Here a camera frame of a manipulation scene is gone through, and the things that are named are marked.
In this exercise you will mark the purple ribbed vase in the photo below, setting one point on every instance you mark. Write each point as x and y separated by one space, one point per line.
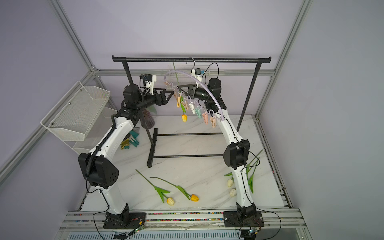
148 120

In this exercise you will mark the blue tulip lower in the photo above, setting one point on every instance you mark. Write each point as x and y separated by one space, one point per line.
252 169

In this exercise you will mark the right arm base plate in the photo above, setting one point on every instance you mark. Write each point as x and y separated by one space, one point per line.
233 219

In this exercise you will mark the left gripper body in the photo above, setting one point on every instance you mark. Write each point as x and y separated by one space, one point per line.
155 98

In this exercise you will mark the white tulip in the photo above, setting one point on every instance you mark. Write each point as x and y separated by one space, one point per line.
230 181
233 192

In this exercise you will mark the pale yellow tulip front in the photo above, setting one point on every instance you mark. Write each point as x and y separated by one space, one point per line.
161 192

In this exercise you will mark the white tulip upper right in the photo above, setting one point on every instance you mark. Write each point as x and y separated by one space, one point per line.
230 181

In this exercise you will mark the sunflower bouquet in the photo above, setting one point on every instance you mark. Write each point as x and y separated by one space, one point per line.
152 109

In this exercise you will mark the white wire wall basket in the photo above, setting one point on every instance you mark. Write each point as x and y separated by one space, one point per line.
185 78

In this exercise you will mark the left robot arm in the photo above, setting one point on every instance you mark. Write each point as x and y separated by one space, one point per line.
96 166

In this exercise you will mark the white mesh two-tier shelf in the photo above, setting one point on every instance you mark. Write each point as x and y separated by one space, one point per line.
81 118

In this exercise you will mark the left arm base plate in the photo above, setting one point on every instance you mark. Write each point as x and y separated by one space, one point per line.
124 221

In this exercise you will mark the black clothes rack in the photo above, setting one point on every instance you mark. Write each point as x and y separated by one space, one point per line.
126 60

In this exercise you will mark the aluminium front rail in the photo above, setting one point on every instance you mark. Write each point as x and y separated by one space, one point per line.
277 224

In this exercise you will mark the white tulip lower right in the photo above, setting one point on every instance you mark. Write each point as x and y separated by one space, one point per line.
233 192

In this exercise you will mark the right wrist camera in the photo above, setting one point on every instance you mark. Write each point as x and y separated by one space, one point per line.
197 73

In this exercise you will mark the green gardening glove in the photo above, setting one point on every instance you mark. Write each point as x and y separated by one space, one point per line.
133 139

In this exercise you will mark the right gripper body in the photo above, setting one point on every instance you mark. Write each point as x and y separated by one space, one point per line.
202 94

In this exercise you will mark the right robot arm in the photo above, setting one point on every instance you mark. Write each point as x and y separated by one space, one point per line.
237 151

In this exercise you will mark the purple clip hanger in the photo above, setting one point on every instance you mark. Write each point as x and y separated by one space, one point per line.
211 110

